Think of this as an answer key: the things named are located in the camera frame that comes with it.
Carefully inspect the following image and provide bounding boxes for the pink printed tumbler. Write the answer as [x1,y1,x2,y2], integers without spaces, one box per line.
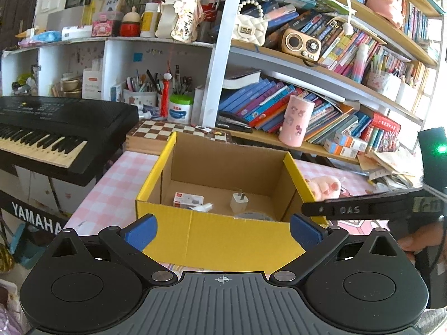
[279,95,314,147]

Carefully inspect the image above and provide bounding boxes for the wooden retro radio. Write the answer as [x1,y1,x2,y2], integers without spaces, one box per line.
[281,28,321,63]

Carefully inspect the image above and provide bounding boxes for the yellow cardboard box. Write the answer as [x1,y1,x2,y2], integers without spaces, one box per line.
[135,133,314,274]

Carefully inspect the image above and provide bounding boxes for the pen holder cup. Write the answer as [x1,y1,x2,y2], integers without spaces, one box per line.
[121,70,158,107]

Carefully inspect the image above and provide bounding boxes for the white power adapter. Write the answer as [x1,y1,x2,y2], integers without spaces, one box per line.
[230,191,249,214]

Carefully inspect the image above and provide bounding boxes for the pink plush toy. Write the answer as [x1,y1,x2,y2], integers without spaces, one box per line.
[305,176,351,202]

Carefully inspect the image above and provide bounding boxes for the black Yamaha keyboard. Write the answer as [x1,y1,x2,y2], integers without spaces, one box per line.
[1,96,139,235]

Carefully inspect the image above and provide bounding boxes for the white green-lid jar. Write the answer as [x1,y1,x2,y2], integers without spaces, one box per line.
[167,95,194,125]

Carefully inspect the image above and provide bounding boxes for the white quilted handbag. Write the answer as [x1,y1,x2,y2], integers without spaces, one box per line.
[232,0,268,46]

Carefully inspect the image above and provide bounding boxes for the person's right hand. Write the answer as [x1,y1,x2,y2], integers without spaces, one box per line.
[397,222,443,264]

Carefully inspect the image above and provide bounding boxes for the wooden chessboard box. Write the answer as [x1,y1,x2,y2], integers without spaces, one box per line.
[125,119,232,155]

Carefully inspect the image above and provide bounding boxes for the lens cleaner spray bottle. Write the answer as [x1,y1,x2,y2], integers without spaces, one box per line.
[189,203,213,212]

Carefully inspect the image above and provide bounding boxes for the black stapler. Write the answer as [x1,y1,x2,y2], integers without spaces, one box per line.
[215,111,252,133]

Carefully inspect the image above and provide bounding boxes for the orange white medicine box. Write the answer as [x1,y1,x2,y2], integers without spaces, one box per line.
[324,132,367,159]

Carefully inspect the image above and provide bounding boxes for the small white red box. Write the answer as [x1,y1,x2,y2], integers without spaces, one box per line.
[173,192,204,209]

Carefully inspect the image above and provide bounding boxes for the white bookshelf unit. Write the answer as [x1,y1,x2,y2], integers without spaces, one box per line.
[0,0,445,168]

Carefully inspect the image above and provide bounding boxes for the red tassel pen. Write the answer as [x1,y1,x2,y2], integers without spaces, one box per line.
[160,72,172,119]

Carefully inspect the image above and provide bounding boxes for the tape roll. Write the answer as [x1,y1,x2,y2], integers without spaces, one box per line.
[234,212,274,222]

